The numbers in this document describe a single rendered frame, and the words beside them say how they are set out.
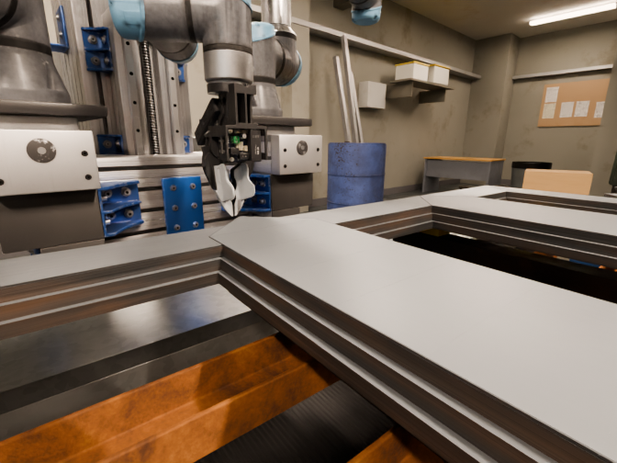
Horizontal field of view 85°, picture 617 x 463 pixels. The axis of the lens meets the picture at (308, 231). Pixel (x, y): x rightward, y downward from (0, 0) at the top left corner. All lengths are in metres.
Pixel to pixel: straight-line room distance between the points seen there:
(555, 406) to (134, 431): 0.38
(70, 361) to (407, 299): 0.48
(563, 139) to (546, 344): 9.01
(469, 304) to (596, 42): 9.15
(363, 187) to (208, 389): 3.27
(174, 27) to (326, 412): 0.63
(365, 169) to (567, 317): 3.35
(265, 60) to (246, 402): 0.79
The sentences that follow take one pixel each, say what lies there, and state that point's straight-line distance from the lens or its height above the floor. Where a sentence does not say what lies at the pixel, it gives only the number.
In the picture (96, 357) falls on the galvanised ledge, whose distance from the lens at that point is 0.60.
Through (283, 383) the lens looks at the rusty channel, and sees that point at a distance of 0.42.
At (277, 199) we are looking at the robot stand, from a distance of 0.84.
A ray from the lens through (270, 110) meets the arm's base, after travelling 0.93.
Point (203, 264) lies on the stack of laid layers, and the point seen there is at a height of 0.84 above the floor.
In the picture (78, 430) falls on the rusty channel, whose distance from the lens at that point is 0.44.
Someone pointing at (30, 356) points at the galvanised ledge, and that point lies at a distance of 0.65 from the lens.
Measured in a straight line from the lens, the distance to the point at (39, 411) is 0.62.
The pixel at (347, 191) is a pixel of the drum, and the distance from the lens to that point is 3.63.
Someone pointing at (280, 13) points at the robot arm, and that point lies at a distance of 1.12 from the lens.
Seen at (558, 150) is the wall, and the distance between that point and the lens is 9.25.
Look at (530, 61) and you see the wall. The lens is 9.62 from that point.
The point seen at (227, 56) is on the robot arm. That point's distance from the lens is 0.57.
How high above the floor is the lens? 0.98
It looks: 15 degrees down
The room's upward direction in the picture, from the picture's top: straight up
